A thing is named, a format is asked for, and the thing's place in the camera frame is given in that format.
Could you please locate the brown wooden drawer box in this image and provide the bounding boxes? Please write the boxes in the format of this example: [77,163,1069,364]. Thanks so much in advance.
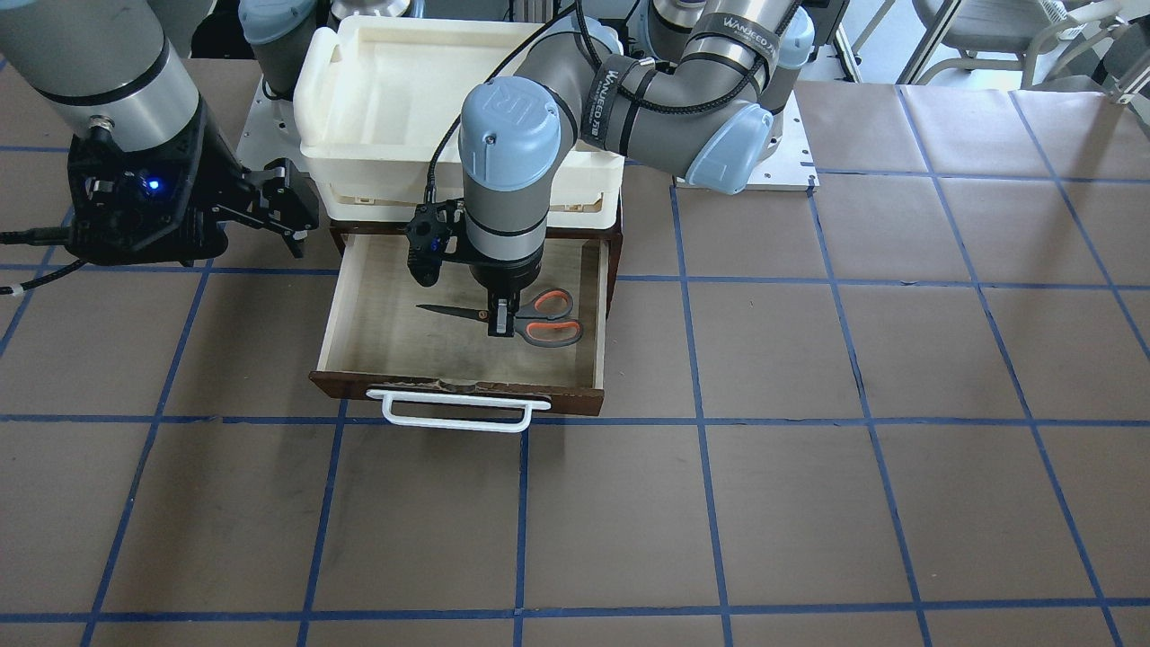
[311,224,622,415]

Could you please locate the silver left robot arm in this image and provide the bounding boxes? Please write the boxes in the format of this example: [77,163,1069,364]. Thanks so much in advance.
[457,1,814,336]

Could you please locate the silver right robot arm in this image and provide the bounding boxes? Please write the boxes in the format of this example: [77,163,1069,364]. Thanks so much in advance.
[1,1,320,265]

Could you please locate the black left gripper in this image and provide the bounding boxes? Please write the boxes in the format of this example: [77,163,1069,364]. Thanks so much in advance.
[472,255,542,337]

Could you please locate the white drawer handle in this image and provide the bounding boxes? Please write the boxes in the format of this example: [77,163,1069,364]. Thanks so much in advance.
[366,386,552,434]

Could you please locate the cream plastic tray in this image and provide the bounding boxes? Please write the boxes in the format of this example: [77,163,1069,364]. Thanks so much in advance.
[293,14,627,226]

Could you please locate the grey office chair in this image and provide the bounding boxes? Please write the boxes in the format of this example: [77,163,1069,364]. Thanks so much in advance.
[897,1,1130,87]

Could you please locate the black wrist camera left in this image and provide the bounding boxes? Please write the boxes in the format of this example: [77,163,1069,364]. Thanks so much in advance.
[405,199,463,288]

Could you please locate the grey orange handled scissors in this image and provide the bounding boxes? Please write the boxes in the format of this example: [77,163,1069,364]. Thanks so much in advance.
[415,288,584,349]

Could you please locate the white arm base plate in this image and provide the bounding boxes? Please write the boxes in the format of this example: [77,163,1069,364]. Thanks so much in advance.
[674,90,818,191]
[235,77,307,174]

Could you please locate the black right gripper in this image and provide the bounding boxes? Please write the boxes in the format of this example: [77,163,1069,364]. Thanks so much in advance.
[66,100,321,265]

